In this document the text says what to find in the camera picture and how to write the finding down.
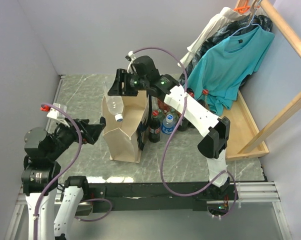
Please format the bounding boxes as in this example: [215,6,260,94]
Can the clear green-capped glass bottle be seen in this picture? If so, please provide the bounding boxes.
[157,108,166,125]

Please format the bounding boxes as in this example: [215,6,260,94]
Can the cola bottle red cap front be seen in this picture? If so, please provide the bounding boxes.
[176,92,195,132]

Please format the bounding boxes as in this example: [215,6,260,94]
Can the orange hanger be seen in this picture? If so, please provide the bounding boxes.
[233,0,251,14]

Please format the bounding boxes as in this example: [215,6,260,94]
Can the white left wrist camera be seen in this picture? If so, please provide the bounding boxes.
[40,103,70,127]

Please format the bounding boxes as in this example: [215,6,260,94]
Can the wooden clothes rack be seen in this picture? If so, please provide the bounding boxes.
[230,0,301,160]

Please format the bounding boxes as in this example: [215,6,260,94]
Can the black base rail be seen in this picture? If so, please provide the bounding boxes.
[82,182,238,213]

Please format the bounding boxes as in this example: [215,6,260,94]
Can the red plaid folded cloth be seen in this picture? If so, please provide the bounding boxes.
[157,98,176,115]

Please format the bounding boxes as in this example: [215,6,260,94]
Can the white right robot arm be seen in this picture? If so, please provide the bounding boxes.
[106,55,231,199]

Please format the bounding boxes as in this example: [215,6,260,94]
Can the white garment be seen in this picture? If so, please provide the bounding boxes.
[180,7,250,67]

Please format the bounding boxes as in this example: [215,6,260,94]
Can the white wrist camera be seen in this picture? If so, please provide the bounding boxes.
[40,103,70,127]
[125,51,136,73]

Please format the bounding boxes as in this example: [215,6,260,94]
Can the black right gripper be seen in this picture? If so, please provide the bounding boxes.
[107,68,149,97]

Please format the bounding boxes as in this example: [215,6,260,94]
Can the Pocari bottle blue cap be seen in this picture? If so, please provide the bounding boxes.
[161,114,176,135]
[103,80,124,122]

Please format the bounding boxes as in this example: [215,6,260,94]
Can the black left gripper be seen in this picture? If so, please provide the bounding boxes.
[47,116,105,160]

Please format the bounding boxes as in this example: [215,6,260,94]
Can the dark floral shirt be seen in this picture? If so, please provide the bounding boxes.
[185,14,273,77]

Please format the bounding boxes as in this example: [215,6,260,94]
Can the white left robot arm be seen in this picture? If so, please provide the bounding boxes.
[21,117,106,240]

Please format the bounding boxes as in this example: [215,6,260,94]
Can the beige canvas tote bag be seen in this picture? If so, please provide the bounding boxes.
[101,91,149,163]

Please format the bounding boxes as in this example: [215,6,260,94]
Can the turquoise t-shirt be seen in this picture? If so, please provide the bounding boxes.
[187,27,275,116]

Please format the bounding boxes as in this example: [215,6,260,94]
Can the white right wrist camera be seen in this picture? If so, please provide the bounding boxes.
[125,51,136,73]

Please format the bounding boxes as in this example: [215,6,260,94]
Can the light blue hanger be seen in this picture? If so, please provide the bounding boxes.
[227,0,272,38]

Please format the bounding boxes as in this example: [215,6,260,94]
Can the cola bottle red cap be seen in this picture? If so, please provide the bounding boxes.
[148,110,161,143]
[176,92,195,132]
[197,88,210,111]

